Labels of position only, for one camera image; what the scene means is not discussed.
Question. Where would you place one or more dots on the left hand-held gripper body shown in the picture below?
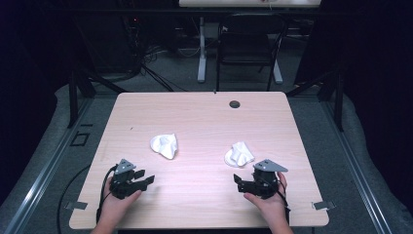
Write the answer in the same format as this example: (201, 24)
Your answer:
(125, 182)

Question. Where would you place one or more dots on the white desk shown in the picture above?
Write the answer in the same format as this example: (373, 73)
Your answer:
(246, 3)

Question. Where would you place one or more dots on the aluminium floor rail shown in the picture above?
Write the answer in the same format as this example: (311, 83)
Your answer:
(357, 172)
(45, 172)

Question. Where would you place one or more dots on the white sock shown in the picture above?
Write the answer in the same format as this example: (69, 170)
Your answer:
(239, 154)
(165, 145)

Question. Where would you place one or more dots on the grey metal table bracket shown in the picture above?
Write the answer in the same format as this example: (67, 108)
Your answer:
(323, 205)
(77, 205)

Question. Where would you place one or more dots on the dark table grommet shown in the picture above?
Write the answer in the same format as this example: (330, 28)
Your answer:
(234, 104)

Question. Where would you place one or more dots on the person's left hand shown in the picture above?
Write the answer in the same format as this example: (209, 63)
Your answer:
(115, 204)

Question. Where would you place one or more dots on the white desk leg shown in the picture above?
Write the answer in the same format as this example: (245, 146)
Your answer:
(278, 73)
(202, 65)

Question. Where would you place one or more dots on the black metal stand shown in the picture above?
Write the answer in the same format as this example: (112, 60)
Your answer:
(73, 97)
(339, 100)

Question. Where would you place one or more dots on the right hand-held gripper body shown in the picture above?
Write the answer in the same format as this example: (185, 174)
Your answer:
(264, 182)

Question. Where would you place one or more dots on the black folding chair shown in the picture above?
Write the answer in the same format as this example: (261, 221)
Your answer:
(246, 42)

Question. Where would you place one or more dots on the person's right hand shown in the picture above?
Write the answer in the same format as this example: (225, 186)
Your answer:
(271, 208)

